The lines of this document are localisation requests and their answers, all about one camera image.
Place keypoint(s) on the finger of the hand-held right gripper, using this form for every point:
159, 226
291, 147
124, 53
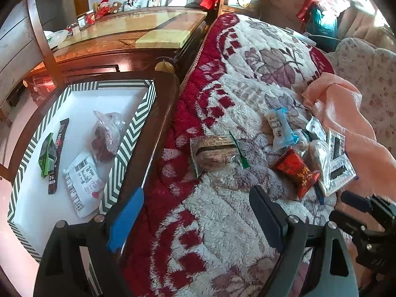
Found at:
346, 221
355, 201

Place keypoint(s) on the green snack packet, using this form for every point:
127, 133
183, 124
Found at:
46, 156

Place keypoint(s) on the small photo frame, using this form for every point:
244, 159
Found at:
154, 2

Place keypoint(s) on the peach blanket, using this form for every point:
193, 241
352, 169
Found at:
355, 114

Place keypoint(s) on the white plastic bag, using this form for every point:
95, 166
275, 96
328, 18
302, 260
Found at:
55, 38

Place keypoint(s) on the floral fleece blanket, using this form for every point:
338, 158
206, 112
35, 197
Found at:
216, 238

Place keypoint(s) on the brown teddy bear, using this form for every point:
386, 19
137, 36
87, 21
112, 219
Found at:
115, 7

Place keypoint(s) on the clear pastry packet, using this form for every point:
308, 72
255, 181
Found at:
320, 157

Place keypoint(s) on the red snack packet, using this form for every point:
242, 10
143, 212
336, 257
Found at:
297, 170

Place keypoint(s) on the marble top wooden table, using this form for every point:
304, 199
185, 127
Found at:
123, 37

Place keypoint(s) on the red plastic item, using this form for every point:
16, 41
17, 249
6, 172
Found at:
45, 85

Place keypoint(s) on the white black label packet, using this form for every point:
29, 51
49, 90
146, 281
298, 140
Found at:
317, 128
338, 170
335, 144

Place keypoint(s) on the beige floral curtain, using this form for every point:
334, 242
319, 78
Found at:
284, 0

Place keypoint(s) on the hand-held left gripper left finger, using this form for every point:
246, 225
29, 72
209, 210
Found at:
125, 219

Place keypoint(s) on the couple photo frame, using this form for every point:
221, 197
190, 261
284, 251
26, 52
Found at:
133, 3

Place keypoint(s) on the clear bag of red dates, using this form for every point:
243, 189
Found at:
103, 139

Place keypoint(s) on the green white striped box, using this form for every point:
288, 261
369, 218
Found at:
31, 191

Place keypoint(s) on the small white jar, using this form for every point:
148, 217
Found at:
75, 30

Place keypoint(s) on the white packet blue ends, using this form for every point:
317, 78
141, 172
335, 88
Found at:
280, 128

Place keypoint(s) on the red gift box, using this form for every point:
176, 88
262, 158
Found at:
90, 18

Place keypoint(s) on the wooden chair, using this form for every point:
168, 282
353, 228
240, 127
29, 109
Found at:
46, 52

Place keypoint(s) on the white red print packet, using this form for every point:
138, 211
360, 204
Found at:
82, 185

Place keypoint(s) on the teal cloth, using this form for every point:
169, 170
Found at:
321, 24

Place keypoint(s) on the brown biscuit packet green ends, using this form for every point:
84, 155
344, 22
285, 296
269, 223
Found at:
213, 154

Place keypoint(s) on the black snack bar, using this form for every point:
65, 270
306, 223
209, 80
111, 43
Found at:
57, 161

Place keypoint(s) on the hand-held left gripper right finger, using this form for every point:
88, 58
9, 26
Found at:
269, 219

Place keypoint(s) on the red plush doll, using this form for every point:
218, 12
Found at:
103, 7

